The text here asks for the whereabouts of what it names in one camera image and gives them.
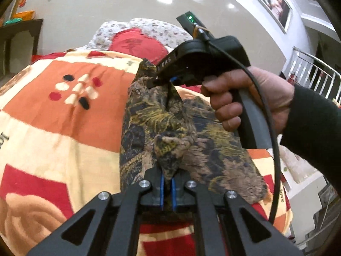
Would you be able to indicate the framed wall photo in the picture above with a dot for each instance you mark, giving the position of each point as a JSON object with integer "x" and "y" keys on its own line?
{"x": 281, "y": 12}

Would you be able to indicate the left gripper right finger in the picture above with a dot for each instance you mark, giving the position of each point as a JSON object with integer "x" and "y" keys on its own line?
{"x": 225, "y": 224}

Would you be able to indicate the red orange patchwork blanket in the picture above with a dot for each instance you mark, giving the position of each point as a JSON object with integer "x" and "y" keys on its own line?
{"x": 61, "y": 129}

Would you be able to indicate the black sleeved right forearm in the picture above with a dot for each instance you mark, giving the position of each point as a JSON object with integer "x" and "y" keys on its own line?
{"x": 313, "y": 133}

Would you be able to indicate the orange box on table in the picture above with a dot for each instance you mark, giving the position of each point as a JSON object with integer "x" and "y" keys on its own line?
{"x": 25, "y": 16}

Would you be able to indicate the dark floral patterned shirt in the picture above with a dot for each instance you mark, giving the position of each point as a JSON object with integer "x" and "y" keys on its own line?
{"x": 161, "y": 128}

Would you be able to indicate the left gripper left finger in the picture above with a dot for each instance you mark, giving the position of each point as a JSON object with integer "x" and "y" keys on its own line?
{"x": 108, "y": 225}

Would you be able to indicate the metal stair railing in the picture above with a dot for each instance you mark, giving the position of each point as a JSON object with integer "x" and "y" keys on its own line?
{"x": 312, "y": 73}

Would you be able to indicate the floral padded headboard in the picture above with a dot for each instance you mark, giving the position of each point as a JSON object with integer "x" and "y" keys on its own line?
{"x": 167, "y": 34}

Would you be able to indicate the left red heart cushion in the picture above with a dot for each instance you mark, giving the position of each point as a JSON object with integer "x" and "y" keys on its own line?
{"x": 133, "y": 42}

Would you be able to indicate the dark wooden side table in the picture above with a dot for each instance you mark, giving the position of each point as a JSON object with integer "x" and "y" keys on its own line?
{"x": 19, "y": 42}

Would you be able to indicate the white upholstered chair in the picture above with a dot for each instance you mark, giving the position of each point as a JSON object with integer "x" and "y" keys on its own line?
{"x": 298, "y": 173}

